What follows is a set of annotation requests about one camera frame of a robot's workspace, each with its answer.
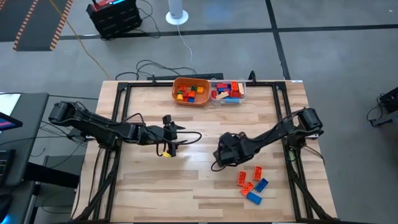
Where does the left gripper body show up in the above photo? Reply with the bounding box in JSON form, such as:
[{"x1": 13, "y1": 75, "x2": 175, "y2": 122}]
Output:
[{"x1": 139, "y1": 123, "x2": 178, "y2": 157}]

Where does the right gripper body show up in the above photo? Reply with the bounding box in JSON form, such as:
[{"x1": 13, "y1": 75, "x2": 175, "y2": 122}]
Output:
[{"x1": 213, "y1": 141, "x2": 252, "y2": 168}]

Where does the long blue studded brick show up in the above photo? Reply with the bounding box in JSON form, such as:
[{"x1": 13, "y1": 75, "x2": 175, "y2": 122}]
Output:
[
  {"x1": 254, "y1": 177, "x2": 267, "y2": 193},
  {"x1": 246, "y1": 191, "x2": 263, "y2": 205}
]

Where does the orange plastic bin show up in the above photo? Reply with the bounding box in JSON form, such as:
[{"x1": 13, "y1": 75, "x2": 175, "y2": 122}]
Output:
[{"x1": 171, "y1": 77, "x2": 211, "y2": 108}]

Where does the clear plastic bin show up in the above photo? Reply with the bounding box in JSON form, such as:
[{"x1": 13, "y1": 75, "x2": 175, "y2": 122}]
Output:
[{"x1": 210, "y1": 78, "x2": 248, "y2": 106}]

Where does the white round stand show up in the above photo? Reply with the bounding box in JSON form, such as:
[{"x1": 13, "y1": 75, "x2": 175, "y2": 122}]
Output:
[{"x1": 165, "y1": 0, "x2": 190, "y2": 26}]

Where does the black crate with red top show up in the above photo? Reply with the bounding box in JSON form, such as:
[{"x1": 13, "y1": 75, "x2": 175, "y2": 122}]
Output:
[{"x1": 86, "y1": 0, "x2": 143, "y2": 40}]

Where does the dark grey desk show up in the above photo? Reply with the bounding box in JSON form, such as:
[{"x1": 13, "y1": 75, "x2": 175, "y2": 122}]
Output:
[{"x1": 0, "y1": 92, "x2": 50, "y2": 187}]

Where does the tablet with lit screen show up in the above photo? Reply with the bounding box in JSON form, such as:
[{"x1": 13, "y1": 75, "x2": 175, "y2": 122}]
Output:
[{"x1": 0, "y1": 111, "x2": 23, "y2": 131}]

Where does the white lit screen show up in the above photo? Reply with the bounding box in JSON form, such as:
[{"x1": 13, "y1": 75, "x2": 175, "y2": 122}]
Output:
[{"x1": 0, "y1": 93, "x2": 21, "y2": 116}]

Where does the black keyboard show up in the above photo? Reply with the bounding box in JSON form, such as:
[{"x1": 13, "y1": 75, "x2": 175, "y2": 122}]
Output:
[{"x1": 0, "y1": 149, "x2": 16, "y2": 187}]

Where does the black orange-striped floor mat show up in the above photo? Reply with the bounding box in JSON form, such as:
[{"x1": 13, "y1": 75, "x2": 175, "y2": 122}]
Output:
[{"x1": 0, "y1": 0, "x2": 75, "y2": 52}]

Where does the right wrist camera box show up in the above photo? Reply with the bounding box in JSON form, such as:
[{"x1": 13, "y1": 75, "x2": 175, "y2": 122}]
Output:
[{"x1": 220, "y1": 133, "x2": 239, "y2": 147}]

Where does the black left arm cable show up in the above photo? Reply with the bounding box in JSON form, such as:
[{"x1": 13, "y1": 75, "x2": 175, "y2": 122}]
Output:
[{"x1": 155, "y1": 130, "x2": 203, "y2": 157}]

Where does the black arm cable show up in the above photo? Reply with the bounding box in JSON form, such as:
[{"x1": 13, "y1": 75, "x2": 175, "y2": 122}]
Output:
[
  {"x1": 155, "y1": 130, "x2": 203, "y2": 157},
  {"x1": 210, "y1": 132, "x2": 249, "y2": 172}
]

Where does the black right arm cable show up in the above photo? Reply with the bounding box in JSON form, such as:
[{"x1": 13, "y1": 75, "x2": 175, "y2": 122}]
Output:
[{"x1": 210, "y1": 132, "x2": 249, "y2": 172}]

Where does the black aluminium table frame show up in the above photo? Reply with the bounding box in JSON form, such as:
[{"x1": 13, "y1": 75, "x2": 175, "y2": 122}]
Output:
[{"x1": 73, "y1": 70, "x2": 338, "y2": 224}]

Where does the black floor cable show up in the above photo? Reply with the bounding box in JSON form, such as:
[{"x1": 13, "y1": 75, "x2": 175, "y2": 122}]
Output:
[{"x1": 114, "y1": 59, "x2": 198, "y2": 81}]

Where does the white cable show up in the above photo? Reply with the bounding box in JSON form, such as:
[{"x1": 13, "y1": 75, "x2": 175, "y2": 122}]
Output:
[{"x1": 176, "y1": 24, "x2": 194, "y2": 67}]

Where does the black crate cable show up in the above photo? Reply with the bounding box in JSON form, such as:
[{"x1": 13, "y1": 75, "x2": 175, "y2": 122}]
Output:
[{"x1": 133, "y1": 0, "x2": 162, "y2": 40}]

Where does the yellow cable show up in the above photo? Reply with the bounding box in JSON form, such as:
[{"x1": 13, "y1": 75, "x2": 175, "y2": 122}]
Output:
[{"x1": 49, "y1": 0, "x2": 108, "y2": 75}]

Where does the black device with cables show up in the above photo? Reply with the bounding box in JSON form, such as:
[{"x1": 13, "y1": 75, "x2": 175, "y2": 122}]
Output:
[{"x1": 366, "y1": 86, "x2": 398, "y2": 128}]

